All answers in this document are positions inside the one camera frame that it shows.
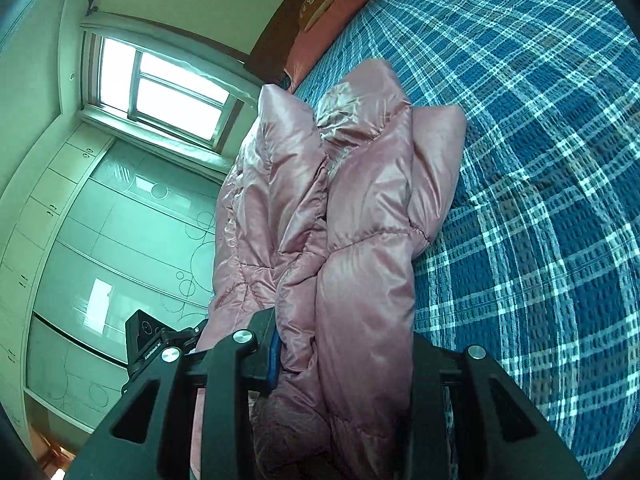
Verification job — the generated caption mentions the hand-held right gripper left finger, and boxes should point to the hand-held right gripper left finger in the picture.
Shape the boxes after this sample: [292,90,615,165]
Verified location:
[65,307,281,480]

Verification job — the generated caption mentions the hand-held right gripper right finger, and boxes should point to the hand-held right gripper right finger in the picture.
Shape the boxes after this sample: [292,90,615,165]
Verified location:
[409,335,587,480]

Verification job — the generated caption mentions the pink puffer jacket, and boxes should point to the pink puffer jacket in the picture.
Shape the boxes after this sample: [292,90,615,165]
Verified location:
[192,58,468,480]

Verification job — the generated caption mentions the white wardrobe with glass doors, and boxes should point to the white wardrobe with glass doors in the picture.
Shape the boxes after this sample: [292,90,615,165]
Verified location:
[0,122,236,443]

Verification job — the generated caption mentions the blue plaid bed sheet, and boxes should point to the blue plaid bed sheet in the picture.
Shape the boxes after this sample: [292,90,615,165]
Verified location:
[280,0,640,478]

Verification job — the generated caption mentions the wooden framed window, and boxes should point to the wooden framed window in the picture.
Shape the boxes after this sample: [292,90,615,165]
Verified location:
[80,25,257,153]

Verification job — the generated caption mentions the dark wooden headboard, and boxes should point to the dark wooden headboard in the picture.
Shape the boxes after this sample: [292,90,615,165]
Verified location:
[247,0,362,92]

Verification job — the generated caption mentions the pink pillow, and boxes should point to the pink pillow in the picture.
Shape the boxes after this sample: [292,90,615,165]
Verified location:
[284,0,407,93]

